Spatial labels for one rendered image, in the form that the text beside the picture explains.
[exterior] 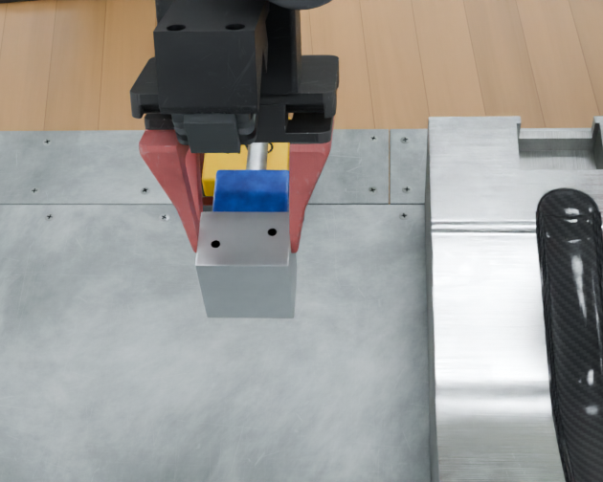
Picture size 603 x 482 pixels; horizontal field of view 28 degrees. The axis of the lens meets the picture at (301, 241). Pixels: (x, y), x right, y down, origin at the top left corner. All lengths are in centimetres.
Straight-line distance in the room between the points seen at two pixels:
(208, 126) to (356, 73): 44
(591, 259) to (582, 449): 13
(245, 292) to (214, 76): 18
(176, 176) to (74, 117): 34
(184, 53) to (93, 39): 49
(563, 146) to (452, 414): 23
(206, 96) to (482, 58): 47
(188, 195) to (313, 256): 22
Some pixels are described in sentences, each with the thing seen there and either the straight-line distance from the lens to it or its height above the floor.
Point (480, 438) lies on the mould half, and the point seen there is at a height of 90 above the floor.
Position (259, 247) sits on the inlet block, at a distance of 64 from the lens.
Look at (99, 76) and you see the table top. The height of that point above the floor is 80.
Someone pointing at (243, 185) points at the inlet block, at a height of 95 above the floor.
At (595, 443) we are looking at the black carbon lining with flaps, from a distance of 67.
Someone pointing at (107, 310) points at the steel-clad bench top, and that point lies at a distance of 83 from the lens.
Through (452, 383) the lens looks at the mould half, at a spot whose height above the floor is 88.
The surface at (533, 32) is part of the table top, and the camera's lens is 98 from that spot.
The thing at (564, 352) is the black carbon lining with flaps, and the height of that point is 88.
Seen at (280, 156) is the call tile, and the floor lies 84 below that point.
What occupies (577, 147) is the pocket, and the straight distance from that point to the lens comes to 81.
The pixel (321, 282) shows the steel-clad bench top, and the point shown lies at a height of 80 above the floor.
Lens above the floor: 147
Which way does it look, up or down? 53 degrees down
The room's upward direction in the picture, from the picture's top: 5 degrees counter-clockwise
